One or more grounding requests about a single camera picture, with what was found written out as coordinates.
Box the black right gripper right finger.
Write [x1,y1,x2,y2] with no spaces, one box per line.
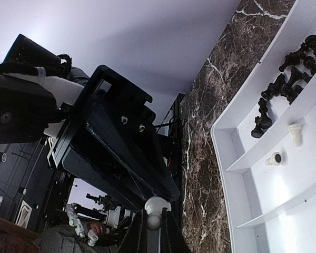
[160,208,191,253]

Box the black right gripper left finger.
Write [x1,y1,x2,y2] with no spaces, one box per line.
[117,210,147,253]

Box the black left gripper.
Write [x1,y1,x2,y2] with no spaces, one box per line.
[48,65,180,210]

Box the white plastic parts tray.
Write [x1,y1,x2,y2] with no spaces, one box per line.
[211,1,316,252]

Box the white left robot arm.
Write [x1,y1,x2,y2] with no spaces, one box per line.
[0,35,180,210]

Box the pile of white chess pieces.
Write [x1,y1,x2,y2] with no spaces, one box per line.
[265,123,303,166]

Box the pile of black chess pieces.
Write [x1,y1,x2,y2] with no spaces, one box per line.
[251,34,316,139]

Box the black front rail base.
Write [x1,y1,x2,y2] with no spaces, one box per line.
[157,93,185,181]

